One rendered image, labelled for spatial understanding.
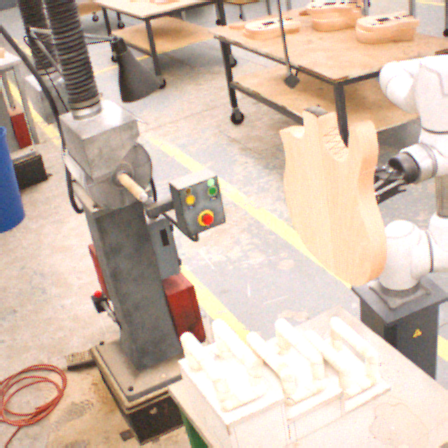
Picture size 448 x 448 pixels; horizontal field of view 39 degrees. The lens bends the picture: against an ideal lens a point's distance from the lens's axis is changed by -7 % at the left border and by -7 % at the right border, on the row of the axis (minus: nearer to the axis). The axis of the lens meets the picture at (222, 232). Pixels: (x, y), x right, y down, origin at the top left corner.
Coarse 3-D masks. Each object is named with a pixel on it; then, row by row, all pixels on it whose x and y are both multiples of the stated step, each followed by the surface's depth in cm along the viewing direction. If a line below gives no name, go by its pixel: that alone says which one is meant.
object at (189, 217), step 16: (192, 176) 247; (208, 176) 245; (176, 192) 242; (192, 192) 242; (208, 192) 245; (176, 208) 249; (192, 208) 245; (208, 208) 248; (176, 224) 260; (192, 224) 247; (192, 240) 257
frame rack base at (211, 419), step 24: (216, 360) 161; (192, 384) 157; (240, 384) 152; (216, 408) 146; (240, 408) 145; (264, 408) 144; (216, 432) 154; (240, 432) 144; (264, 432) 148; (288, 432) 152
